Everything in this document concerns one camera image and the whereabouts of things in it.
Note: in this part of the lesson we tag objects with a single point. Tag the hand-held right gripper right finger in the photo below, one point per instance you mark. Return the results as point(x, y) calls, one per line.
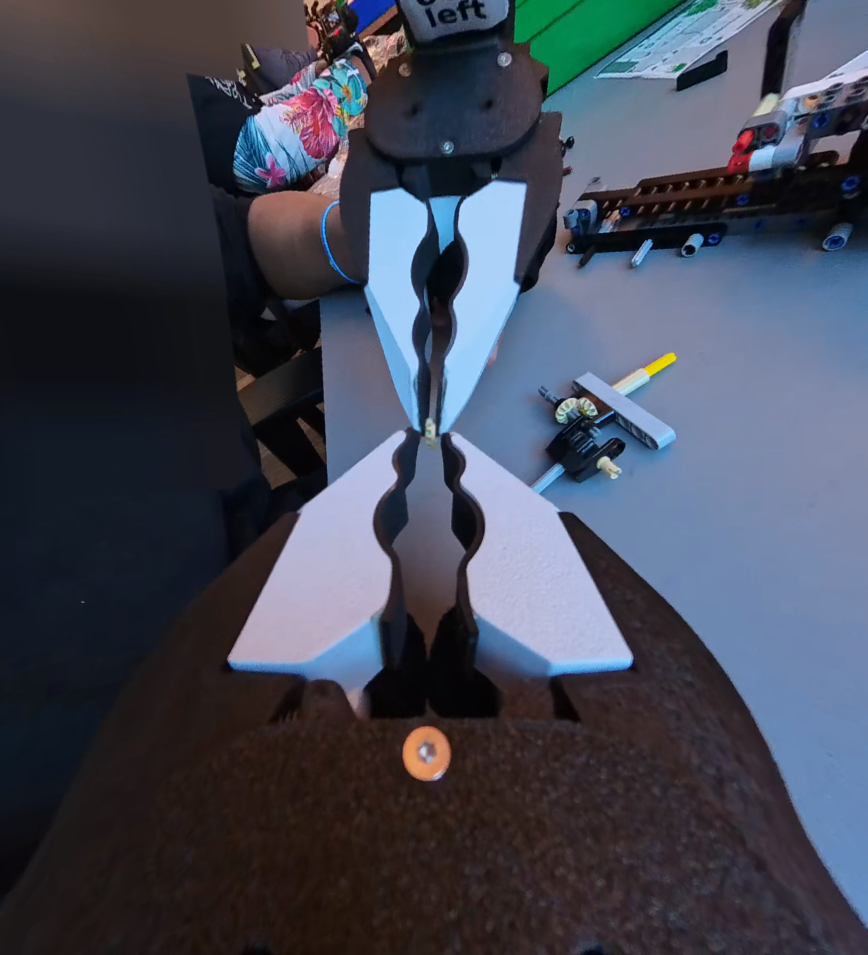
point(538, 582)

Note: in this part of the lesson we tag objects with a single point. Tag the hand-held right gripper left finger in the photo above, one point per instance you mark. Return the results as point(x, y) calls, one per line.
point(315, 582)

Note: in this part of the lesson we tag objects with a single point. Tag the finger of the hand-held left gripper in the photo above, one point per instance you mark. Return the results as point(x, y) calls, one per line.
point(393, 283)
point(490, 268)

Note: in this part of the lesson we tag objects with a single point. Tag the small tan lego pin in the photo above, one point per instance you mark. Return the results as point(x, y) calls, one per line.
point(431, 433)

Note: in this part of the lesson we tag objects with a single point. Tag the small lego gear assembly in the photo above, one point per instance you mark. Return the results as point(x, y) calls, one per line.
point(628, 418)

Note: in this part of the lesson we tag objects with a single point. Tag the person's left forearm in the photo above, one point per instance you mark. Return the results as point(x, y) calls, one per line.
point(292, 246)

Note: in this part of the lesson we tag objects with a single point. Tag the dark lego model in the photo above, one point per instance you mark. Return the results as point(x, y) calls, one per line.
point(337, 30)

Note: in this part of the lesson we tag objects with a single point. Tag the large lego technic build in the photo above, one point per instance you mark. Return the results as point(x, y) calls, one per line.
point(702, 198)

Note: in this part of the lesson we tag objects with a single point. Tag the lego instruction booklet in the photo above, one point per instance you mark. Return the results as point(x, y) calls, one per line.
point(680, 37)

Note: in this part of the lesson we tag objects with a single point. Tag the blue wristband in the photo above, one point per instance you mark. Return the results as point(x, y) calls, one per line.
point(327, 239)

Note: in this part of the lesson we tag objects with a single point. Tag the green box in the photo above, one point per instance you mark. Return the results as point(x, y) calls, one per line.
point(583, 37)

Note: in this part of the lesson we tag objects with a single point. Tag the floral patterned clothing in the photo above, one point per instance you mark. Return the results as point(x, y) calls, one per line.
point(300, 127)

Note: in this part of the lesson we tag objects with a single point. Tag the black rectangular block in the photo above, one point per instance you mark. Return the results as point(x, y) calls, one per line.
point(702, 71)

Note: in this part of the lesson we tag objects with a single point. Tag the black upright post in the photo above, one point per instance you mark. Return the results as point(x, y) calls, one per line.
point(781, 45)

